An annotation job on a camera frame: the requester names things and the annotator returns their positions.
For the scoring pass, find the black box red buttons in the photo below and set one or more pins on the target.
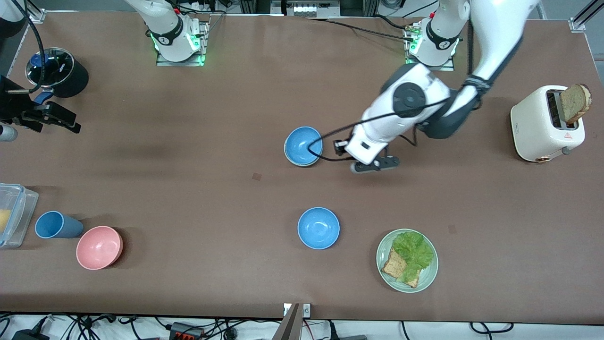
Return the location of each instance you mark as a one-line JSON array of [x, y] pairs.
[[186, 331]]

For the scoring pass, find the black power adapter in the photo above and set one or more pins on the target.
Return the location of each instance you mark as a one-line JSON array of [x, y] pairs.
[[28, 335]]

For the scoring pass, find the clear plastic container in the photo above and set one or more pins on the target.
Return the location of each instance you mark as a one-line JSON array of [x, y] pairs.
[[19, 212]]

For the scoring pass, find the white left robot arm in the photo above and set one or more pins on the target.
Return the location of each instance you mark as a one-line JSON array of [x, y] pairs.
[[495, 28]]

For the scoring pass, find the green plate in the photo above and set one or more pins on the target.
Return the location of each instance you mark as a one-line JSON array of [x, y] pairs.
[[427, 278]]

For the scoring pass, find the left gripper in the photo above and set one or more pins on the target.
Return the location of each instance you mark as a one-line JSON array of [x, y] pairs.
[[339, 147]]

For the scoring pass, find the cream white toaster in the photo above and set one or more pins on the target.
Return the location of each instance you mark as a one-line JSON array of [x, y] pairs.
[[533, 123]]

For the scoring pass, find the yellow food piece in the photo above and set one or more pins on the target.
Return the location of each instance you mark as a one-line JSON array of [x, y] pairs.
[[4, 221]]

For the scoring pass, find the green lettuce leaf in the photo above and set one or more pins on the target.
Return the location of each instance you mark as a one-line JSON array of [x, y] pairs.
[[415, 252]]

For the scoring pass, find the grey electronics box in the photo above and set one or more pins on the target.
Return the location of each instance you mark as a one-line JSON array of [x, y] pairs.
[[311, 8]]

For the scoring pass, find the aluminium frame profile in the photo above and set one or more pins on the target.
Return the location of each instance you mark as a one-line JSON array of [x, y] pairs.
[[37, 16]]

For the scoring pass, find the green bowl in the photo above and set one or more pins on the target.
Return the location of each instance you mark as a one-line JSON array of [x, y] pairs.
[[295, 163]]

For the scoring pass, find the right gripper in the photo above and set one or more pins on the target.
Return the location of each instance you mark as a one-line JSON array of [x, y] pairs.
[[12, 101]]

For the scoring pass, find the pink bowl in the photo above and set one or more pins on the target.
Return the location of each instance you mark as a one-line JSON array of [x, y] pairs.
[[99, 248]]

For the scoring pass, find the white metal bracket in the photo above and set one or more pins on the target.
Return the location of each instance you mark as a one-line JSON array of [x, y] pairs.
[[306, 310]]

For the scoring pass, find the blue cup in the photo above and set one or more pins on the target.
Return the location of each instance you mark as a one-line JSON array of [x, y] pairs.
[[56, 225]]

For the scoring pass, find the glass lid blue knob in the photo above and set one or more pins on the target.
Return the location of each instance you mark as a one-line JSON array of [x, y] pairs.
[[54, 66]]

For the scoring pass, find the brown toast slice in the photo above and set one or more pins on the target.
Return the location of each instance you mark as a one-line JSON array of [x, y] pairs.
[[575, 101]]

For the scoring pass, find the blue bowl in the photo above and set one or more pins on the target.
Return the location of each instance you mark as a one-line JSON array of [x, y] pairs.
[[318, 228], [299, 144]]

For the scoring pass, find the brown bread slice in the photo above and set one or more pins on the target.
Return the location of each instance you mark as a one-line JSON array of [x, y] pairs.
[[392, 267]]

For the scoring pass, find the grey metal pole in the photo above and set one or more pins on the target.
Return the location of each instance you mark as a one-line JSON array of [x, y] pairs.
[[289, 326]]

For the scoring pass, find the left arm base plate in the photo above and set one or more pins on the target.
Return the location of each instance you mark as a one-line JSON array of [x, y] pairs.
[[448, 67]]

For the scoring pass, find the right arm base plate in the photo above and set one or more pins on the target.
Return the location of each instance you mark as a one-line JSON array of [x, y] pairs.
[[163, 61]]

